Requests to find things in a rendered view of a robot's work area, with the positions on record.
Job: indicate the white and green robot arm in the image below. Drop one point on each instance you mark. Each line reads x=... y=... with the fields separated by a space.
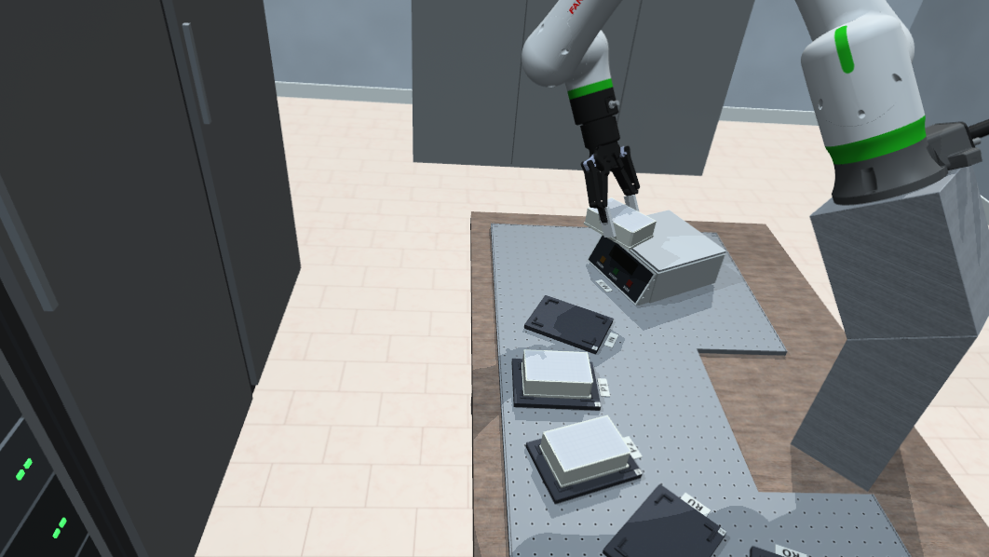
x=859 y=77

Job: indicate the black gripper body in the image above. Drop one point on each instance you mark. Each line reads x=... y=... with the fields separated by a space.
x=597 y=137

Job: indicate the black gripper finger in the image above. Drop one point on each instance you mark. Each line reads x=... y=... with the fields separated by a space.
x=597 y=189
x=625 y=175

